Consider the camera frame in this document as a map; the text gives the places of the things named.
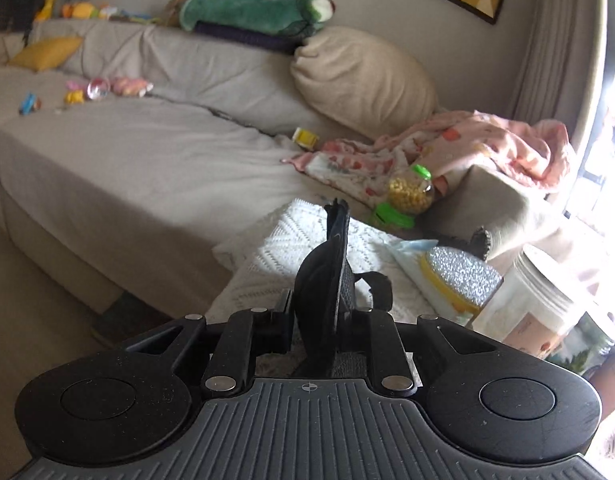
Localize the green toy bead dispenser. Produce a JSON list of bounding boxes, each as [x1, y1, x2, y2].
[[370, 164, 436, 231]]

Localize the black soft strap pouch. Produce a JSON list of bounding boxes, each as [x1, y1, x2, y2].
[[291, 198, 394, 378]]

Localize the pink printed blanket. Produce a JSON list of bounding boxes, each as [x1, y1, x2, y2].
[[281, 110, 576, 211]]

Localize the brown plush toy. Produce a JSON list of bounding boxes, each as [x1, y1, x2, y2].
[[162, 0, 199, 28]]

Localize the beige pillow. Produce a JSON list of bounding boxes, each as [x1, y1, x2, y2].
[[292, 26, 441, 136]]

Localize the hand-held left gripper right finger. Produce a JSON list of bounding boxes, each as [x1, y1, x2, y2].
[[337, 305, 493, 395]]

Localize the small yellow toy block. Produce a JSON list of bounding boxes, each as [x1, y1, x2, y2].
[[293, 127, 321, 152]]

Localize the dark fuzzy item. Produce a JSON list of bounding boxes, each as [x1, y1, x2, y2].
[[427, 226, 492, 261]]

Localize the dark purple cushion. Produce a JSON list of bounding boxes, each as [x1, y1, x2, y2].
[[194, 20, 313, 55]]

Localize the green plush toy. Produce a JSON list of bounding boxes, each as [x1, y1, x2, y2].
[[180, 0, 337, 38]]

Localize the beige curtain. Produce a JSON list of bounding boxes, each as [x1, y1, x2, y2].
[[507, 0, 611, 146]]

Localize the white labelled jar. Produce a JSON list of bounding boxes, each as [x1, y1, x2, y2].
[[472, 244, 588, 361]]

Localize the beige covered sofa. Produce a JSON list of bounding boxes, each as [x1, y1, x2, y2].
[[0, 17, 603, 321]]

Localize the yellow pillow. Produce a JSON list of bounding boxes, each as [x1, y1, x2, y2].
[[7, 36, 84, 72]]

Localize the white lace tablecloth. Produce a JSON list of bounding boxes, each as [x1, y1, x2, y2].
[[207, 199, 483, 386]]

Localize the yellow pink small toy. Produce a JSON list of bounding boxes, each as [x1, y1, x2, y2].
[[64, 80, 88, 106]]

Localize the orange plush toy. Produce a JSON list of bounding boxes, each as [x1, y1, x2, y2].
[[62, 2, 110, 20]]

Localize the silver glitter round purse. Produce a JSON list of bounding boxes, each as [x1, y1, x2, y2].
[[420, 246, 503, 311]]

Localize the wet wipes packet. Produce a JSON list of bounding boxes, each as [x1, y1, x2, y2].
[[390, 239, 481, 327]]

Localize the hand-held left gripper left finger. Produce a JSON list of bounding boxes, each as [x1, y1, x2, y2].
[[122, 287, 294, 395]]

